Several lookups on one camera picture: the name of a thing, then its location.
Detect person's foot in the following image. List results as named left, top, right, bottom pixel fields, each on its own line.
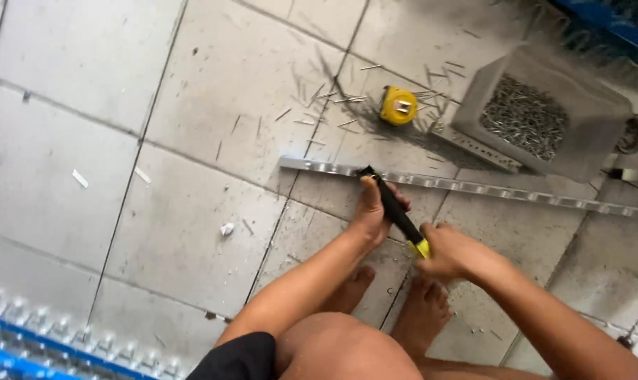
left=390, top=277, right=453, bottom=361
left=319, top=265, right=377, bottom=315

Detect person's bare leg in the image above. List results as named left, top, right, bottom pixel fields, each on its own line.
left=274, top=311, right=552, bottom=380

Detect long punched metal rail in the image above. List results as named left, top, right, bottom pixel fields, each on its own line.
left=278, top=155, right=638, bottom=222

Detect person's right hand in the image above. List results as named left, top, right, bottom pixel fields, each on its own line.
left=415, top=222, right=511, bottom=284

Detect person's left hand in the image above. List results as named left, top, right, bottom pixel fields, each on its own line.
left=349, top=176, right=412, bottom=249

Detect blue rack with metal parts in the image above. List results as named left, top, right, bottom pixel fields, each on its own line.
left=0, top=280, right=189, bottom=380

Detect scattered nails on floor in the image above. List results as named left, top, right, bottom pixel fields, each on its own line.
left=274, top=57, right=468, bottom=150

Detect person's black shorts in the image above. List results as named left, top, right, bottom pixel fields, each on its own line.
left=186, top=331, right=277, bottom=380

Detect yellow tape measure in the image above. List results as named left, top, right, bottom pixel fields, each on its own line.
left=380, top=86, right=419, bottom=126

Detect clear plastic container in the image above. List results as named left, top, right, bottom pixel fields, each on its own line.
left=451, top=45, right=634, bottom=183

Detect person's left foot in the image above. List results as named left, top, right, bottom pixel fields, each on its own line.
left=319, top=265, right=377, bottom=315

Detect person's right foot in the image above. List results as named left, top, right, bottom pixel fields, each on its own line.
left=390, top=277, right=453, bottom=361

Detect dark tool with cable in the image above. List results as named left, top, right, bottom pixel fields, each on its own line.
left=616, top=319, right=638, bottom=370

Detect heap of nails in container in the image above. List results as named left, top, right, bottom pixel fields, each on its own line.
left=480, top=74, right=569, bottom=162

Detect round metal drain cover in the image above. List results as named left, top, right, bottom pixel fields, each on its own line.
left=614, top=113, right=638, bottom=155

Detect black and yellow hammer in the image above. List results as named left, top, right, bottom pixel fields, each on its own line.
left=357, top=166, right=431, bottom=259

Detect blue crate with wire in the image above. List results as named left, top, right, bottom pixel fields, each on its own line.
left=549, top=0, right=638, bottom=67

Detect perforated metal strip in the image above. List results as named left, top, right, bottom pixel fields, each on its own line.
left=430, top=120, right=524, bottom=174

